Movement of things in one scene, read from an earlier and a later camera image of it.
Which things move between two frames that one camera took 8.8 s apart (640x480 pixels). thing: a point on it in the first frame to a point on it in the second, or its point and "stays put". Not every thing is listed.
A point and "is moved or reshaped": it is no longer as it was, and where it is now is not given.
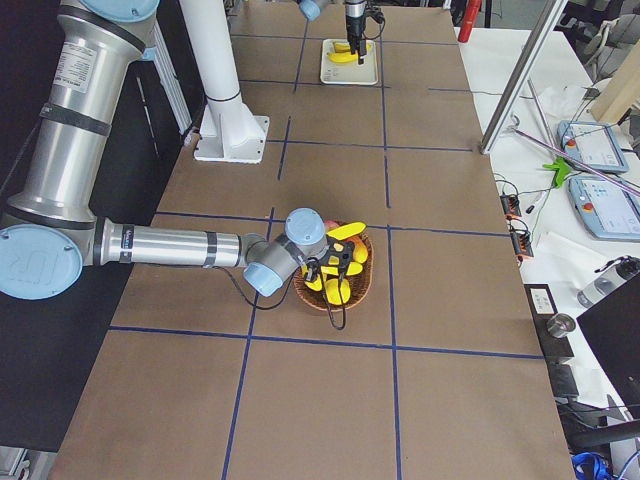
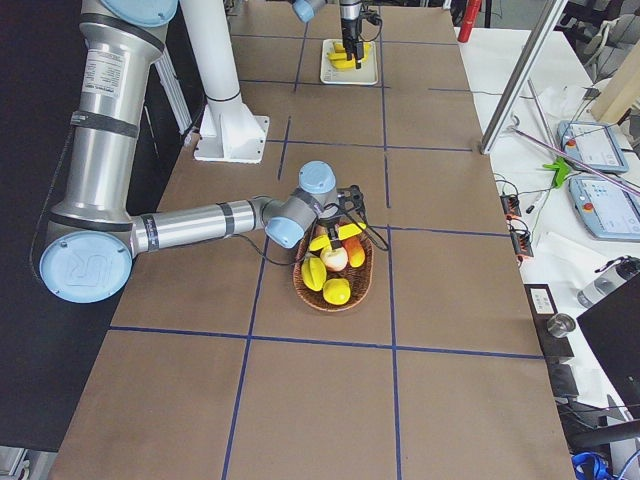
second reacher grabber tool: (560, 165) stays put
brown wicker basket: (359, 286) stays put
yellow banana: (346, 230) stays put
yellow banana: (343, 57) is moved or reshaped
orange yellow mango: (360, 252) stays put
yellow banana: (354, 268) to (340, 60)
